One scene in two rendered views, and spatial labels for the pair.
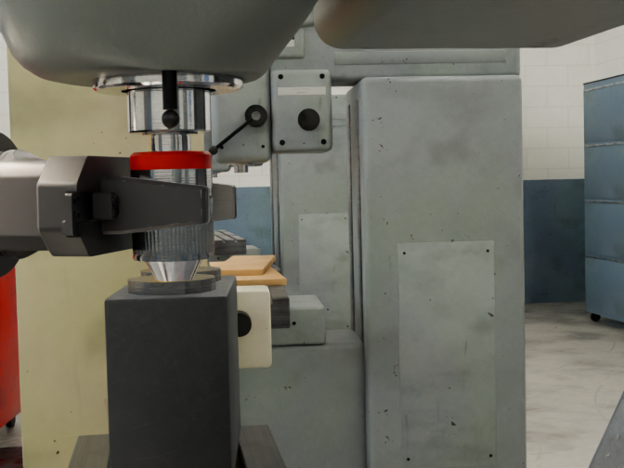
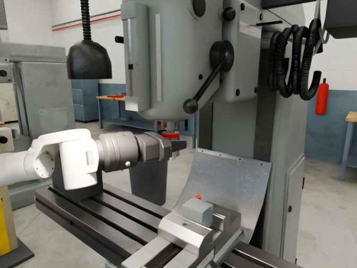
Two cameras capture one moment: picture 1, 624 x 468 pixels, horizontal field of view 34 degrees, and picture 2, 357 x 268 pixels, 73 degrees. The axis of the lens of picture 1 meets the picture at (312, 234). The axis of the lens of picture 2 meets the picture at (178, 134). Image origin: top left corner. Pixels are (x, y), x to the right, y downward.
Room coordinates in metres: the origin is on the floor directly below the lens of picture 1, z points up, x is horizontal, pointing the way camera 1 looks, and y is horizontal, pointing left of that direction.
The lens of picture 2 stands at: (0.14, 0.49, 1.41)
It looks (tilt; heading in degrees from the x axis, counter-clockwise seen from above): 13 degrees down; 316
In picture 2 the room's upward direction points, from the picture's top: straight up
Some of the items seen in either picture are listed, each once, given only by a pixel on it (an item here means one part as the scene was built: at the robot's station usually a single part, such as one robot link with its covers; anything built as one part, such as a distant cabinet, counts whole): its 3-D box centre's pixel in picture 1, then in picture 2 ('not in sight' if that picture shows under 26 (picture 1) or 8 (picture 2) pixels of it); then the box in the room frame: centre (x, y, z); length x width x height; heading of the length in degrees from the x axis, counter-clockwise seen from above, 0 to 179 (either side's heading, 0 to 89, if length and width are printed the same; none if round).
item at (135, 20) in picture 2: not in sight; (136, 59); (0.58, 0.19, 1.45); 0.04 x 0.04 x 0.21; 8
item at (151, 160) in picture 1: (171, 161); (170, 134); (0.60, 0.08, 1.26); 0.05 x 0.05 x 0.01
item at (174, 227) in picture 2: not in sight; (184, 232); (0.50, 0.12, 1.04); 0.12 x 0.06 x 0.04; 8
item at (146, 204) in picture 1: (150, 205); (176, 146); (0.57, 0.09, 1.24); 0.06 x 0.02 x 0.03; 78
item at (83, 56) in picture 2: not in sight; (88, 60); (0.55, 0.30, 1.44); 0.07 x 0.07 x 0.06
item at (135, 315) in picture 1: (178, 365); (75, 166); (1.11, 0.15, 1.05); 0.22 x 0.12 x 0.20; 2
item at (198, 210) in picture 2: not in sight; (197, 215); (0.51, 0.07, 1.06); 0.06 x 0.05 x 0.06; 8
